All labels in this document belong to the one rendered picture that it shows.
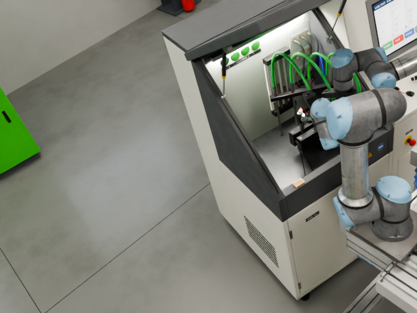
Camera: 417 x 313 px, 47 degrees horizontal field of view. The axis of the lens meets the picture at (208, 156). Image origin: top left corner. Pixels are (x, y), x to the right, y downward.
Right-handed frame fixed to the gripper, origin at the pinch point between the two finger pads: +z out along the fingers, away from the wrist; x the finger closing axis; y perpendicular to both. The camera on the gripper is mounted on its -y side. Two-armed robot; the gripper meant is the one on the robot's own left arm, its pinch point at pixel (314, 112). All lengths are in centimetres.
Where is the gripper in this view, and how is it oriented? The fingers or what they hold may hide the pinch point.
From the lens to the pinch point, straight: 216.9
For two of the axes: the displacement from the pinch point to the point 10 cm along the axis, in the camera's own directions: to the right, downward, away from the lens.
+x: 8.8, -4.5, -1.4
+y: 4.4, 8.9, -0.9
